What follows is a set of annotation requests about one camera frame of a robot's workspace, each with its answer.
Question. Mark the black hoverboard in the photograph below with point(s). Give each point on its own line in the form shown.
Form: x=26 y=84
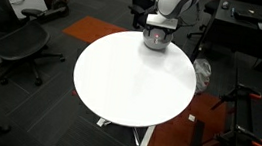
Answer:
x=56 y=8

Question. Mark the white table base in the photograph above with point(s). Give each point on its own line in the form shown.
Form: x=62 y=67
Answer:
x=145 y=139

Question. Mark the grey round bowl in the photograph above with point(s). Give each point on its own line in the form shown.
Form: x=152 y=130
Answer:
x=156 y=45

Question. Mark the small white paper scrap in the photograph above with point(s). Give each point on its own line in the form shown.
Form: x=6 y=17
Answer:
x=191 y=117

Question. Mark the white plastic bag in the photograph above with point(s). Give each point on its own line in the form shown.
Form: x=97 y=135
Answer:
x=202 y=74

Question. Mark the black padded office chair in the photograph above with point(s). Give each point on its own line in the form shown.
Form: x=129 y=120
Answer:
x=139 y=3

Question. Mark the black mesh office chair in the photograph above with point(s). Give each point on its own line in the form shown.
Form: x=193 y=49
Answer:
x=17 y=40

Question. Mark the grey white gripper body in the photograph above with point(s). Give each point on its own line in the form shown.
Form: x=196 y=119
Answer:
x=161 y=21

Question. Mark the black office desk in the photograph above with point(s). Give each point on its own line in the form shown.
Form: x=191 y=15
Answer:
x=261 y=22

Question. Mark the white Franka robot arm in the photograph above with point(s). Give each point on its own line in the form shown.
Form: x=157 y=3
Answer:
x=173 y=1

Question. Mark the red marker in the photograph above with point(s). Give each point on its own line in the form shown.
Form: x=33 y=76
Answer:
x=156 y=37

